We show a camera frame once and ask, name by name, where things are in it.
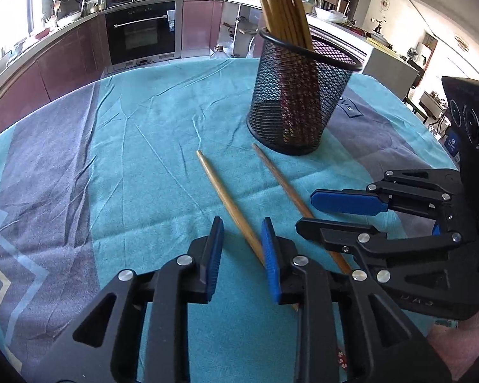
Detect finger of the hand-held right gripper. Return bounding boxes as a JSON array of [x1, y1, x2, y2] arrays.
[[295, 217, 464, 284], [310, 169, 464, 224]]

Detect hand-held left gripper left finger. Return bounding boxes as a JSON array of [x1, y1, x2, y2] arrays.
[[22, 216, 225, 383]]

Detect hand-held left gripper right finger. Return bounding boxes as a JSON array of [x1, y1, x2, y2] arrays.
[[260, 217, 452, 383]]

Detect wooden chopstick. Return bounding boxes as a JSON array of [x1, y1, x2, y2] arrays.
[[196, 149, 300, 312], [252, 144, 353, 275]]

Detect black mesh utensil holder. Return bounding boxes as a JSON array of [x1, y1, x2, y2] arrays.
[[246, 27, 363, 156]]

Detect bunch of wooden chopsticks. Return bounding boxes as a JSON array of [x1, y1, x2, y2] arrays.
[[249, 0, 324, 146]]

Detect person's right forearm pink sleeve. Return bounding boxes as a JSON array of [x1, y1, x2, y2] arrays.
[[425, 299, 479, 383]]

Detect teal and grey tablecloth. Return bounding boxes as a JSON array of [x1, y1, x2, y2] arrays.
[[0, 58, 464, 383]]

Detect white kitchen island counter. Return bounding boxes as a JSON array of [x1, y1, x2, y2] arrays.
[[303, 14, 418, 100]]

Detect pink base cabinets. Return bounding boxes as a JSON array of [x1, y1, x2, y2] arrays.
[[0, 14, 108, 144], [181, 0, 264, 58]]

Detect built-in black oven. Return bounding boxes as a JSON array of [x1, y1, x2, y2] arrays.
[[104, 0, 182, 66]]

